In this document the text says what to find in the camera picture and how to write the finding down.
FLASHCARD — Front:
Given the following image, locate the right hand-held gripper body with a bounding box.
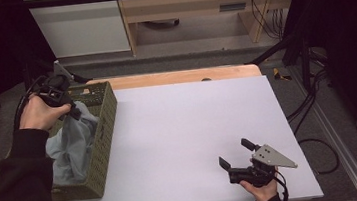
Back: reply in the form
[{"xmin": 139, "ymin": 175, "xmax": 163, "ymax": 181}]
[{"xmin": 226, "ymin": 140, "xmax": 301, "ymax": 191}]

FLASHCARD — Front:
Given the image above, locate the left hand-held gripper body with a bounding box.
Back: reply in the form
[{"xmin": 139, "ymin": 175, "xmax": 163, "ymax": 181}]
[{"xmin": 34, "ymin": 58, "xmax": 77, "ymax": 110}]

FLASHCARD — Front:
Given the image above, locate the olive green plastic basket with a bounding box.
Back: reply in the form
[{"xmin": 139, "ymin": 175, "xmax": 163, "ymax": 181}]
[{"xmin": 0, "ymin": 80, "xmax": 128, "ymax": 201}]

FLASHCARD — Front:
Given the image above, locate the grey cloth garment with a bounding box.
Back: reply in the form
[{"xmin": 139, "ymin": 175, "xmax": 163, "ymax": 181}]
[{"xmin": 40, "ymin": 98, "xmax": 108, "ymax": 188}]

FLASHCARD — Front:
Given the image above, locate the person's right hand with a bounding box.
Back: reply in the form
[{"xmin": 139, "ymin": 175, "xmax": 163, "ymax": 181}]
[{"xmin": 237, "ymin": 168, "xmax": 283, "ymax": 201}]

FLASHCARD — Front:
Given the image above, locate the person's left hand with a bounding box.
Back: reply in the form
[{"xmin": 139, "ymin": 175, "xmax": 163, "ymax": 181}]
[{"xmin": 15, "ymin": 89, "xmax": 75, "ymax": 134}]

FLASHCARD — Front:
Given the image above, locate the white table mat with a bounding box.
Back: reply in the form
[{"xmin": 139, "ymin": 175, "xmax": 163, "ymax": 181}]
[{"xmin": 40, "ymin": 68, "xmax": 325, "ymax": 201}]

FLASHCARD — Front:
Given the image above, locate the white cabinet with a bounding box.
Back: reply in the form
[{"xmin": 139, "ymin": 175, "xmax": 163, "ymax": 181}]
[{"xmin": 21, "ymin": 0, "xmax": 132, "ymax": 62}]

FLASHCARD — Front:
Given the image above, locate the yellow black floor tape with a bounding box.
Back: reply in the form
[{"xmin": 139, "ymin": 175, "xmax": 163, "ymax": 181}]
[{"xmin": 272, "ymin": 66, "xmax": 293, "ymax": 83}]

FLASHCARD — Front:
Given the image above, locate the black stand leg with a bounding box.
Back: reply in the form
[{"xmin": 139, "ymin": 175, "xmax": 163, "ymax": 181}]
[{"xmin": 241, "ymin": 33, "xmax": 301, "ymax": 66}]

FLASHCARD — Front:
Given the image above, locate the wooden desk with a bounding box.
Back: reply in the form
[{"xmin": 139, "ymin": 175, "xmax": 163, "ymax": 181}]
[{"xmin": 115, "ymin": 0, "xmax": 309, "ymax": 58}]

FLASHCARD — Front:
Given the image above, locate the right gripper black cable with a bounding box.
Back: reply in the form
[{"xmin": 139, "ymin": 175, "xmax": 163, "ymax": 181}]
[{"xmin": 272, "ymin": 169, "xmax": 291, "ymax": 201}]

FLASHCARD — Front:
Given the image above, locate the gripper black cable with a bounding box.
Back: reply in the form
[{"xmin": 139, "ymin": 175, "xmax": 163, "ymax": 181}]
[
  {"xmin": 272, "ymin": 169, "xmax": 291, "ymax": 201},
  {"xmin": 8, "ymin": 74, "xmax": 53, "ymax": 132}
]

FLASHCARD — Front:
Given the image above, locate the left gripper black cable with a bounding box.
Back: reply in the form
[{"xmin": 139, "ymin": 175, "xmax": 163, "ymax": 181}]
[{"xmin": 8, "ymin": 74, "xmax": 53, "ymax": 132}]

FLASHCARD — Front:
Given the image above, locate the black floor cable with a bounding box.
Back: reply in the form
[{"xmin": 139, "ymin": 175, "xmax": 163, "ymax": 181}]
[{"xmin": 296, "ymin": 135, "xmax": 342, "ymax": 178}]

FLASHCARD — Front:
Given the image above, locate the metal floor rail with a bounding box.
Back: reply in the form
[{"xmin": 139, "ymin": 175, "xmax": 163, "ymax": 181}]
[{"xmin": 287, "ymin": 58, "xmax": 357, "ymax": 201}]

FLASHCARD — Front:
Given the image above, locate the bundle of hanging black cables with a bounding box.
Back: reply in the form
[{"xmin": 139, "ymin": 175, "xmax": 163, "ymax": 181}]
[{"xmin": 246, "ymin": 0, "xmax": 288, "ymax": 43}]

